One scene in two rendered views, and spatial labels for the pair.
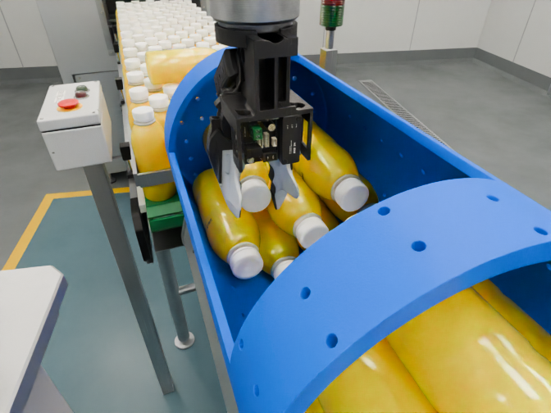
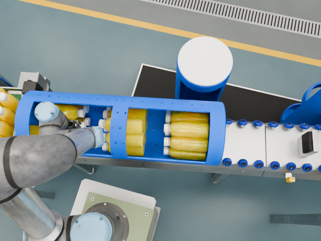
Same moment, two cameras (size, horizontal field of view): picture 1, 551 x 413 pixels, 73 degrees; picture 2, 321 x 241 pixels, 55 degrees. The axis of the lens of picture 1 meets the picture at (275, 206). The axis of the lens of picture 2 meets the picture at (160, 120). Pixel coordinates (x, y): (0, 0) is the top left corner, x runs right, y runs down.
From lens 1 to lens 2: 109 cm
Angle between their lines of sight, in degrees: 47
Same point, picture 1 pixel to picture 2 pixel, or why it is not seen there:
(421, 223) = (117, 125)
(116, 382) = not seen: hidden behind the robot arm
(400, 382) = (128, 135)
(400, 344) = not seen: hidden behind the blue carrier
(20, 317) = (92, 184)
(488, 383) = (134, 128)
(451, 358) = (130, 129)
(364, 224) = (112, 131)
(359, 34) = not seen: outside the picture
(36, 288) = (87, 182)
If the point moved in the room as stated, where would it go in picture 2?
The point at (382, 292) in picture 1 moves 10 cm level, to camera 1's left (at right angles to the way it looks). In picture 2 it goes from (122, 135) to (111, 157)
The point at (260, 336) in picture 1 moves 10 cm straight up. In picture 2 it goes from (115, 150) to (111, 145)
